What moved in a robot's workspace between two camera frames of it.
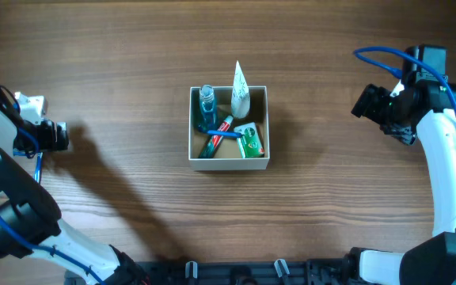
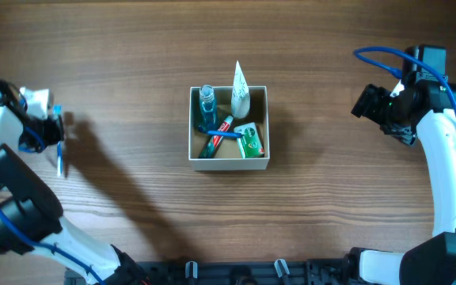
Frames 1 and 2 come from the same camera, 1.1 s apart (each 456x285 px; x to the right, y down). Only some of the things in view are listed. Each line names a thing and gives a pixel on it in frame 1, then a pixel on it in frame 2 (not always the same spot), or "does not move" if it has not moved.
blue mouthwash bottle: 208,120 does not move
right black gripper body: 369,103 does not move
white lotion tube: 241,100 does not move
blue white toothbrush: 38,167 → 58,112
